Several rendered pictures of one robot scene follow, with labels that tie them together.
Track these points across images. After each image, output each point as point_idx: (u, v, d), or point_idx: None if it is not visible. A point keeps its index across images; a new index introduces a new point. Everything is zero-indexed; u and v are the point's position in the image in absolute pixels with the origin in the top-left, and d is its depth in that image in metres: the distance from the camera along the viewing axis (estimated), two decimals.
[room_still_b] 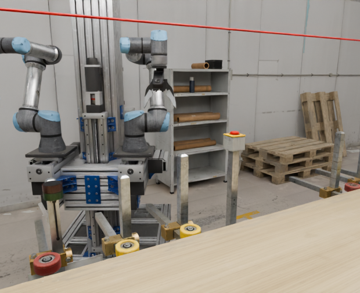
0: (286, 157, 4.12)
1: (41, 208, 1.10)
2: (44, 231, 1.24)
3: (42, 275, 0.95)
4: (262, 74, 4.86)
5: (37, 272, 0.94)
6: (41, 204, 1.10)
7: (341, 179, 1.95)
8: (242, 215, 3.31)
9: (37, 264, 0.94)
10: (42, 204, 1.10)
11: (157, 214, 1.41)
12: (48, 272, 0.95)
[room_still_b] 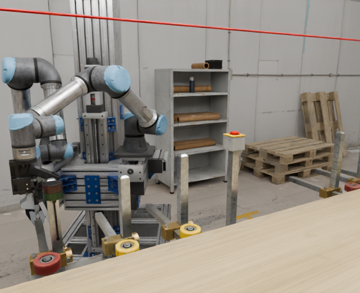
0: (286, 157, 4.12)
1: (42, 208, 1.11)
2: (44, 231, 1.24)
3: (42, 275, 0.95)
4: (262, 74, 4.86)
5: (37, 272, 0.94)
6: (42, 203, 1.11)
7: (341, 179, 1.95)
8: (242, 215, 3.31)
9: (37, 264, 0.94)
10: (43, 203, 1.11)
11: (157, 214, 1.41)
12: (48, 272, 0.95)
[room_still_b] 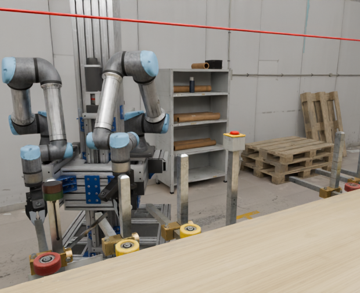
0: (286, 157, 4.12)
1: (102, 216, 1.22)
2: (44, 231, 1.24)
3: (42, 275, 0.95)
4: (262, 74, 4.86)
5: (37, 272, 0.94)
6: (105, 215, 1.23)
7: (341, 179, 1.95)
8: (242, 215, 3.31)
9: (37, 264, 0.94)
10: (105, 215, 1.23)
11: (157, 214, 1.41)
12: (48, 272, 0.95)
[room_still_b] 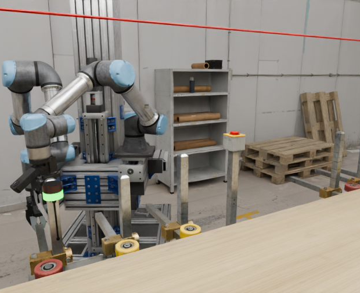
0: (286, 157, 4.12)
1: (40, 208, 1.10)
2: (45, 236, 1.20)
3: None
4: (262, 74, 4.86)
5: None
6: (40, 204, 1.10)
7: (341, 179, 1.95)
8: (242, 215, 3.31)
9: (38, 272, 0.91)
10: (41, 204, 1.10)
11: (157, 214, 1.41)
12: None
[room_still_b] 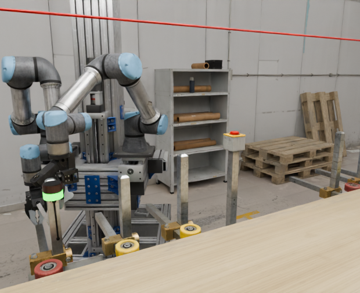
0: (286, 157, 4.12)
1: (40, 209, 1.10)
2: (45, 236, 1.20)
3: None
4: (262, 74, 4.86)
5: None
6: (40, 204, 1.10)
7: (341, 179, 1.95)
8: (242, 215, 3.31)
9: (38, 272, 0.91)
10: (40, 204, 1.10)
11: (157, 214, 1.41)
12: None
